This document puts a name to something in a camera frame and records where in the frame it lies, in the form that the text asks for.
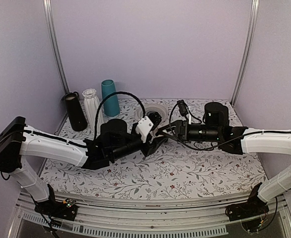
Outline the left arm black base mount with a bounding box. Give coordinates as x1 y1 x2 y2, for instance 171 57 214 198
34 184 78 221

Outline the white ribbed vase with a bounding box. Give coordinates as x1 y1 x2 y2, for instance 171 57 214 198
82 89 104 132

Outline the right aluminium frame post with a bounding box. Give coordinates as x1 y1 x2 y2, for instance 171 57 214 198
230 0 260 108

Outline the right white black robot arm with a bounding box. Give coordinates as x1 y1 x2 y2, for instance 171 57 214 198
165 102 291 216

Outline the left aluminium frame post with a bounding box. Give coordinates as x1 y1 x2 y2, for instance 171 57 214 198
42 0 70 94

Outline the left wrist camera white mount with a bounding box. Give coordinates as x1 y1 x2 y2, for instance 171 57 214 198
135 112 162 143

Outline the black cylindrical cup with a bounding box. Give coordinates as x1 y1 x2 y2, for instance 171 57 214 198
62 92 88 131

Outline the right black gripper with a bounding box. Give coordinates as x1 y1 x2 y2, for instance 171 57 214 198
158 120 221 143

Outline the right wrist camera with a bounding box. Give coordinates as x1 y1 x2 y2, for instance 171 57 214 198
177 100 189 117

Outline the translucent round plate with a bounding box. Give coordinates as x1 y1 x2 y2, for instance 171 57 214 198
135 103 168 124

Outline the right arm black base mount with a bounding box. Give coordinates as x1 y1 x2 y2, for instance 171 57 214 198
225 183 269 221

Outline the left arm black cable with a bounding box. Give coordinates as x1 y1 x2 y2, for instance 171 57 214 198
93 91 147 139

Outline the teal plastic cup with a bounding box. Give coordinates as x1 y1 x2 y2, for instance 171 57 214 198
101 79 120 117

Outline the aluminium frame post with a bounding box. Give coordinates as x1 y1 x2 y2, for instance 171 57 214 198
230 0 260 108
42 0 70 94

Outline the aluminium front rail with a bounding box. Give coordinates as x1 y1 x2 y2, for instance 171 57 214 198
8 192 291 238

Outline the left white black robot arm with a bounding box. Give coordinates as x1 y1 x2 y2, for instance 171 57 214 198
0 117 167 215

